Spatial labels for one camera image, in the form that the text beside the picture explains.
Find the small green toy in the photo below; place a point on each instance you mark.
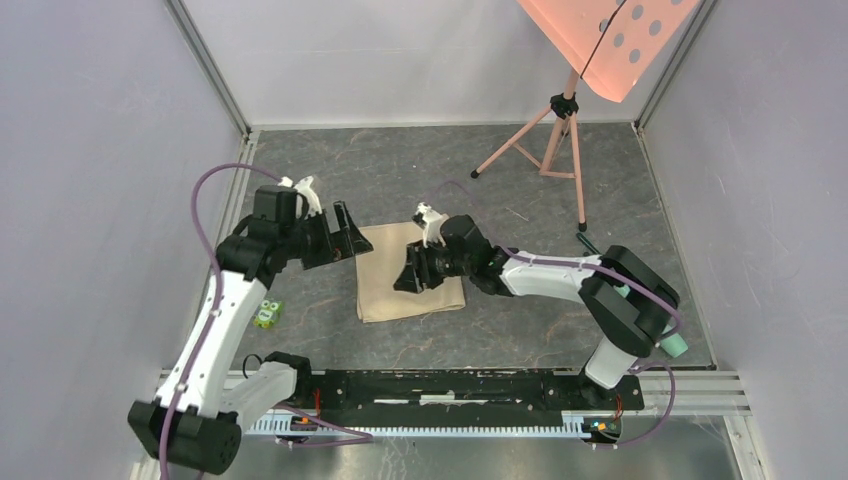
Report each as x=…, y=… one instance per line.
x=268, y=313

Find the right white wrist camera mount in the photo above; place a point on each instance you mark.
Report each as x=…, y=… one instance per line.
x=430, y=222

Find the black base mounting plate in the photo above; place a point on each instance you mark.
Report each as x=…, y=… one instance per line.
x=459, y=397

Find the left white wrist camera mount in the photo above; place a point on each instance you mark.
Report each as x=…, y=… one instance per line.
x=308, y=201

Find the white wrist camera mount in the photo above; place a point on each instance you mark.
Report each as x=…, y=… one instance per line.
x=430, y=222
x=308, y=201

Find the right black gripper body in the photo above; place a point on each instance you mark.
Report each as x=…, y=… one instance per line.
x=443, y=265

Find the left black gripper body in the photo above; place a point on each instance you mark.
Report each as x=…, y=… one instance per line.
x=309, y=240

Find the pink music stand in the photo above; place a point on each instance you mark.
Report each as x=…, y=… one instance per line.
x=608, y=46

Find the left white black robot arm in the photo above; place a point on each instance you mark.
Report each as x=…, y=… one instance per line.
x=193, y=420

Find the white slotted cable duct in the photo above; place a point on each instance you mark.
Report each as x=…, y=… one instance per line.
x=281, y=424

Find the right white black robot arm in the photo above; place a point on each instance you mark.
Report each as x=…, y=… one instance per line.
x=631, y=304

